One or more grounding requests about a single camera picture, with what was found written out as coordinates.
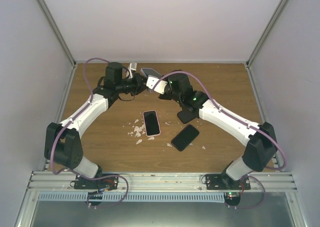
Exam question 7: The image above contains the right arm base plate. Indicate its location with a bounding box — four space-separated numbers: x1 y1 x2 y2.
199 172 252 209

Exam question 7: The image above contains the black phone lower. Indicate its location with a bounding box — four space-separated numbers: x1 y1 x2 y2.
171 124 200 152

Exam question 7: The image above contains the black phone upper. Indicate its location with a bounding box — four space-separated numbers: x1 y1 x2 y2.
177 109 199 124

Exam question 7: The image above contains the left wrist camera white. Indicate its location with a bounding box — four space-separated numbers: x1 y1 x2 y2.
126 62 138 79

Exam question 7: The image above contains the aluminium rail frame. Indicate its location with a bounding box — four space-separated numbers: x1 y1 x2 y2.
15 171 308 227

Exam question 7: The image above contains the phone in pink case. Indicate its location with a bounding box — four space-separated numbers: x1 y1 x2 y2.
142 110 161 137

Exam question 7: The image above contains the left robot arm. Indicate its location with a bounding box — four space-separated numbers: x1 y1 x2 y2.
44 62 147 189

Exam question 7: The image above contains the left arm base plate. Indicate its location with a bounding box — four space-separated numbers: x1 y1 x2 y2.
69 173 120 209

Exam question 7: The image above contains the black phone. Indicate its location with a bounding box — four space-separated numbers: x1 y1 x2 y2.
171 124 200 152
177 109 199 124

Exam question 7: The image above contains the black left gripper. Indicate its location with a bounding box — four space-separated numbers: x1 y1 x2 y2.
116 72 148 96

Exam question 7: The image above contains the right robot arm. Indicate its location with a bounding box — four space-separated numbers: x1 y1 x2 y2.
147 70 278 190

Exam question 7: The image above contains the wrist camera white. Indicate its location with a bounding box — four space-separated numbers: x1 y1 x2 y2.
146 75 168 95
126 62 138 79

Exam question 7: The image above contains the grey slotted cable duct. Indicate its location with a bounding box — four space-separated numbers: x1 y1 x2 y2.
38 191 225 204

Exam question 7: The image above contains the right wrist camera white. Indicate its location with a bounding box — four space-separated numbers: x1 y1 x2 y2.
146 75 168 95

